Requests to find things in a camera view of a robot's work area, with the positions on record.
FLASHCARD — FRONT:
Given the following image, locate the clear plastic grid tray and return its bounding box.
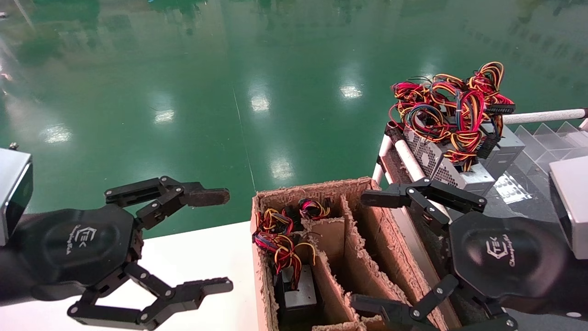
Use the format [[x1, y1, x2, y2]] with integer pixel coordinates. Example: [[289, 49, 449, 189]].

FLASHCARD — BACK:
[[514, 120, 588, 184]]

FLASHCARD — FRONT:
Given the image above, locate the worn brown cardboard box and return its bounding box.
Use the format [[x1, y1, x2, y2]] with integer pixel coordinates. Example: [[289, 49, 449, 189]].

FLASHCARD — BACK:
[[250, 177, 462, 331]]

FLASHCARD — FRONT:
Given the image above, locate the tangled red orange wire harness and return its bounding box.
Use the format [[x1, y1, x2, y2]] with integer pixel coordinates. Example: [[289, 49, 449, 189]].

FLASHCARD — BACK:
[[443, 61, 516, 171]]

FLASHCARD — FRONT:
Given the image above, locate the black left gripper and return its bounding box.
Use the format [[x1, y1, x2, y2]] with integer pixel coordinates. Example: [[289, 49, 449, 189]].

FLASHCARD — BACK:
[[14, 205, 233, 331]]

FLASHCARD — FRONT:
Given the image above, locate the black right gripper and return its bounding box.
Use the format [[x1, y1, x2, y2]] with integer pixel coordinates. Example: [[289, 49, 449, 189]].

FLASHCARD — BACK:
[[361, 177, 572, 300]]

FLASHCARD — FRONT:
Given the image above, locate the left gripper finger dusty pad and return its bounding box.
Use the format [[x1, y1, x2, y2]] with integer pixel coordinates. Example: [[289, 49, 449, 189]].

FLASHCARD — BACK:
[[105, 176, 230, 230]]

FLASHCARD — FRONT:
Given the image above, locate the red yellow wire bundle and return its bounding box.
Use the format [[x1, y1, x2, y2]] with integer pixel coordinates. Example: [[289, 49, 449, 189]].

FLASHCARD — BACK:
[[256, 207, 294, 235], [299, 198, 331, 220]]

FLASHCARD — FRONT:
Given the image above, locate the short cardboard divider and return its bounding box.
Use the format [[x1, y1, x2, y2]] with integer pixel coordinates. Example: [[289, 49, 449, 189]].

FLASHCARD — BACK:
[[302, 216, 363, 331]]

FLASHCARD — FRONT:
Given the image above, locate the silver mesh power supply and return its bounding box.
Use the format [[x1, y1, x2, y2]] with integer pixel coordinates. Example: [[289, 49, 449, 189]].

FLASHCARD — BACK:
[[404, 129, 444, 173], [432, 154, 497, 197]]

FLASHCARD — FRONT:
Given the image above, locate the long cardboard divider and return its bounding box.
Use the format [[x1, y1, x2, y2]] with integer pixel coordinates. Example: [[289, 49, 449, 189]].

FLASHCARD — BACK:
[[341, 195, 409, 331]]

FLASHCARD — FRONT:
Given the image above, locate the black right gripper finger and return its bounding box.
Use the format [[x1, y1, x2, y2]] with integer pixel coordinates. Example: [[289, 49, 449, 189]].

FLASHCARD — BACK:
[[351, 275, 518, 331]]

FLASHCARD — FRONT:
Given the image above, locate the red yellow wire harness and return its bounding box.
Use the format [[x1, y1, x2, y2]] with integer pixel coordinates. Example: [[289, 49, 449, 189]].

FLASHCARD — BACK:
[[254, 231, 317, 291]]

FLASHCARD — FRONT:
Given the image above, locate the tangled red blue wire harness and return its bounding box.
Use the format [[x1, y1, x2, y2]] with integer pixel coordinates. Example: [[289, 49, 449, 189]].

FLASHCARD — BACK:
[[390, 74, 462, 143]]

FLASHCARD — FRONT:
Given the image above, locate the short white rail pipe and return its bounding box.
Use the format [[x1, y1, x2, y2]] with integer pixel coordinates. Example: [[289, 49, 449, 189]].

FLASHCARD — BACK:
[[372, 135, 394, 184]]

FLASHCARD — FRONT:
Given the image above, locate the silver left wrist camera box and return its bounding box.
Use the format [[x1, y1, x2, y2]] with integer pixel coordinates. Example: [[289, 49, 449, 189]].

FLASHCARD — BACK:
[[0, 147, 34, 246]]

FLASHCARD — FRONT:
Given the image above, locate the white horizontal rail pipe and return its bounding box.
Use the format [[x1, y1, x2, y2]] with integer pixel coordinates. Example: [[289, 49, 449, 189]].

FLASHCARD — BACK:
[[503, 108, 588, 126]]

